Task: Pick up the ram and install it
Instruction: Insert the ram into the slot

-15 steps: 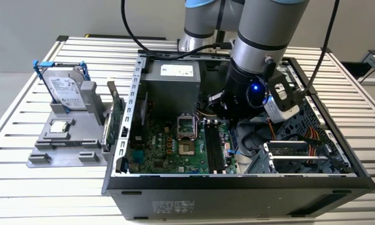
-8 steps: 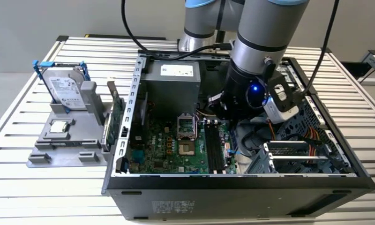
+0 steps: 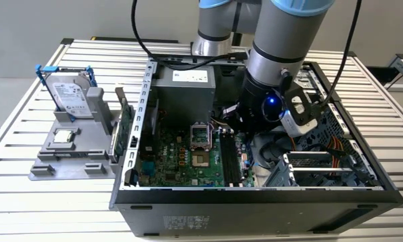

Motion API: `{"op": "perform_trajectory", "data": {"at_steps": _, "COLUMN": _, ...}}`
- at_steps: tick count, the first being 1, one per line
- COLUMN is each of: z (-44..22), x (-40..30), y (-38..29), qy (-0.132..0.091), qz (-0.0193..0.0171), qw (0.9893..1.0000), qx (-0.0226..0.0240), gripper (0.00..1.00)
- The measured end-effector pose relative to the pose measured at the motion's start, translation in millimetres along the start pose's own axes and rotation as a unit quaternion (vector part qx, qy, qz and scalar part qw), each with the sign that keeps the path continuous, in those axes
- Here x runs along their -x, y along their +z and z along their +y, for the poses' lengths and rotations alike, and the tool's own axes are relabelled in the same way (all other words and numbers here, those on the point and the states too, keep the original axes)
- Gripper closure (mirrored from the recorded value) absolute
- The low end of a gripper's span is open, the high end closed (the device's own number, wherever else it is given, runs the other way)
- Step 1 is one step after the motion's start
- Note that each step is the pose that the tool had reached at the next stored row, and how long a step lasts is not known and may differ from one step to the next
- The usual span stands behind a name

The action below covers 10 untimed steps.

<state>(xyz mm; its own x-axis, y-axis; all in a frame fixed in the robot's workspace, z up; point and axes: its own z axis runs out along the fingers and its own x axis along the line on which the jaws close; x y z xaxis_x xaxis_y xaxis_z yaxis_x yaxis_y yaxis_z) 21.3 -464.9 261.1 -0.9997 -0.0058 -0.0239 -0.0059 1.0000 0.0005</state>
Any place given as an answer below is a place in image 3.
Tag black case fan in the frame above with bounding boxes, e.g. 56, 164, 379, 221
140, 99, 162, 162

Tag grey parts rack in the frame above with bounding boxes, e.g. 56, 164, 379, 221
28, 87, 136, 181

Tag CPU socket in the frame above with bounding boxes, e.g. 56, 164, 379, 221
191, 150, 212, 168

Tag green motherboard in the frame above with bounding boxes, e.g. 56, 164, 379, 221
136, 123, 259, 188

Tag orange power wire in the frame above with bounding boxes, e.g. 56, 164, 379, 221
288, 135, 300, 152

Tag hard disk in blue carrier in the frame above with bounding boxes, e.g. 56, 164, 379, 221
35, 64, 99, 122

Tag orange yellow power wires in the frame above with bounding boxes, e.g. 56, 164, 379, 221
324, 137, 347, 169

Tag black RAM slot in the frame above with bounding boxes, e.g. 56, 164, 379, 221
224, 132, 237, 187
232, 133, 245, 187
228, 133, 241, 187
221, 130, 233, 187

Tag black PC case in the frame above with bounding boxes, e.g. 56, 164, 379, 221
108, 51, 403, 237

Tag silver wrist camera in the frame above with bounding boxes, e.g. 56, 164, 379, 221
281, 87, 321, 138

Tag black camera cable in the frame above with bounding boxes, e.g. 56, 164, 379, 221
131, 0, 252, 71
321, 0, 364, 106

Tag metal optical drive bay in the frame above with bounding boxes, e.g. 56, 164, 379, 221
291, 63, 324, 106

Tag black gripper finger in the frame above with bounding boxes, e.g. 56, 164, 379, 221
221, 102, 243, 133

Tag grey power supply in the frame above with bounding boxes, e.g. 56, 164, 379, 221
152, 64, 219, 127

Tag metal socket cover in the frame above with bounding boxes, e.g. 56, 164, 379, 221
189, 122, 213, 150

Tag green graphics card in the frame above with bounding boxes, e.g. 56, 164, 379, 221
108, 87, 138, 163

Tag metal disk bay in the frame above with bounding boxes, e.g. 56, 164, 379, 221
264, 150, 382, 188

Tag black data cables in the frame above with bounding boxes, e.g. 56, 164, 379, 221
259, 139, 292, 170

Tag silver CPU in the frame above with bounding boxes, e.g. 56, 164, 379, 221
52, 130, 78, 144

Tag blue port block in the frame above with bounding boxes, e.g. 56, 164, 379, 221
142, 162, 156, 176

